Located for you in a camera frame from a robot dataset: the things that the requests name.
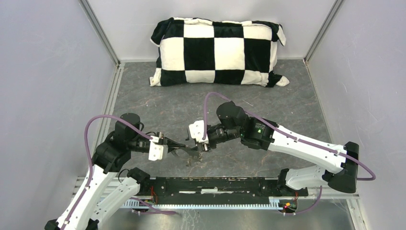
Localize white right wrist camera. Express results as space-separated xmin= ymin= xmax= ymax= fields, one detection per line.
xmin=187 ymin=120 xmax=209 ymax=144

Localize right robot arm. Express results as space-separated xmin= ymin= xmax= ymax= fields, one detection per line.
xmin=188 ymin=102 xmax=359 ymax=196

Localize white slotted cable duct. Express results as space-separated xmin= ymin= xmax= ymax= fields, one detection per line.
xmin=121 ymin=199 xmax=282 ymax=211

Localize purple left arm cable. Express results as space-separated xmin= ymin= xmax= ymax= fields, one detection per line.
xmin=60 ymin=115 xmax=153 ymax=230

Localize black and white checkered pillow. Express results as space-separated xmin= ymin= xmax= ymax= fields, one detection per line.
xmin=149 ymin=17 xmax=289 ymax=87

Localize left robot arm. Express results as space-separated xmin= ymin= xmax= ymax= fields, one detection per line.
xmin=45 ymin=113 xmax=187 ymax=230

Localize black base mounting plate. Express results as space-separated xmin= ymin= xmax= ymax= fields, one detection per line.
xmin=137 ymin=177 xmax=309 ymax=205

